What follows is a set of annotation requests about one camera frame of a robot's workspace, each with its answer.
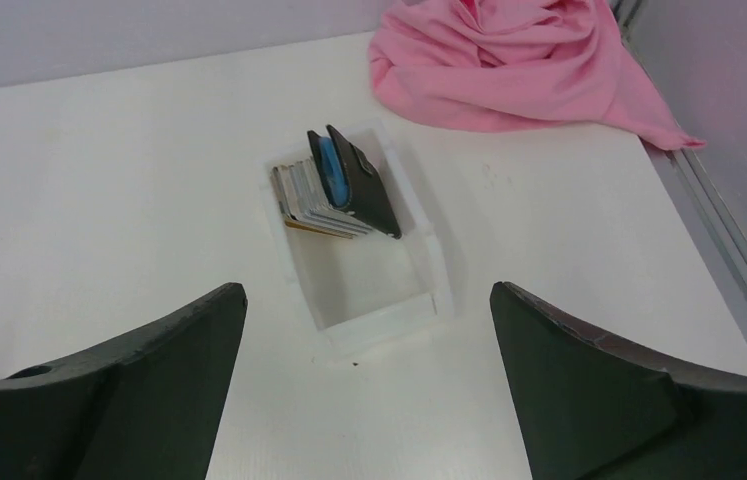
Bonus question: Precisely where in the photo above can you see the pink crumpled cloth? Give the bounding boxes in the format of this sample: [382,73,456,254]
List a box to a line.
[367,1,702,150]

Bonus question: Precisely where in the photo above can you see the aluminium frame rail right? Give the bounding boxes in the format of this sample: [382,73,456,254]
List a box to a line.
[611,1,747,341]

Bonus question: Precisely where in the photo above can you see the stack of cards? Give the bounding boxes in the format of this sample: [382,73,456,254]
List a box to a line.
[270,158,373,239]

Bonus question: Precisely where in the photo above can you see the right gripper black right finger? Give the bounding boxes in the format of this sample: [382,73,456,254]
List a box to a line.
[490,282,747,479]

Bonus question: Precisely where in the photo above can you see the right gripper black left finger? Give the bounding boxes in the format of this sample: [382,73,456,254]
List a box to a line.
[0,283,248,479]

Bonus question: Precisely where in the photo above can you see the black leather card holder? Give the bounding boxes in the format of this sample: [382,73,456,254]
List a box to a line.
[307,125,402,239]

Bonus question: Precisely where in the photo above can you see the white plastic bin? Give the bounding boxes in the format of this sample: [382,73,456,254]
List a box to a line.
[258,119,453,358]

